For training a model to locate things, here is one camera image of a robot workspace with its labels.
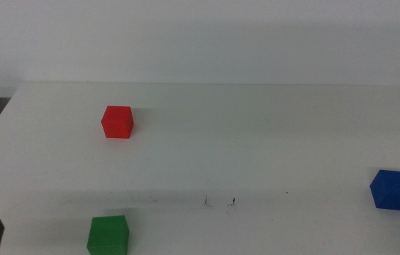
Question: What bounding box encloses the green cube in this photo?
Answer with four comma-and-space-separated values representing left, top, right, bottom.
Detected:
86, 215, 130, 255

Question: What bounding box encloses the red cube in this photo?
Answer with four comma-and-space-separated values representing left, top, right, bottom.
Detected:
101, 105, 135, 140

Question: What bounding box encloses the blue cube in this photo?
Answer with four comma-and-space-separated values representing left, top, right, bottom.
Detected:
369, 169, 400, 212

